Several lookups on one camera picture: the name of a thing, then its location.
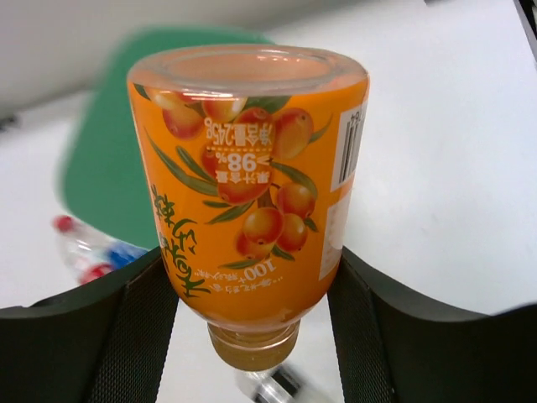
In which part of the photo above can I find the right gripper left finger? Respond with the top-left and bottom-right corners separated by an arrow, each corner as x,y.
1,249 -> 178,402

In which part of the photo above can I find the blue label plastic bottle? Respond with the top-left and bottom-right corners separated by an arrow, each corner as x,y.
105,242 -> 148,270

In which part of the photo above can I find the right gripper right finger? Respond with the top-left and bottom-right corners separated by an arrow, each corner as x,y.
328,250 -> 536,402

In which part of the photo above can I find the black label clear bottle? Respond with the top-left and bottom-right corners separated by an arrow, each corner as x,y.
235,364 -> 323,403

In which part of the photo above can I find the green plastic bin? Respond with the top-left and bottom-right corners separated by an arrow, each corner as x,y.
59,26 -> 270,249

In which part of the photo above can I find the orange juice bottle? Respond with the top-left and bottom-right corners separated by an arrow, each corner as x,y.
128,44 -> 370,371

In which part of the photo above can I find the red label plastic bottle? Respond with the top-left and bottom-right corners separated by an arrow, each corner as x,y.
53,215 -> 113,285

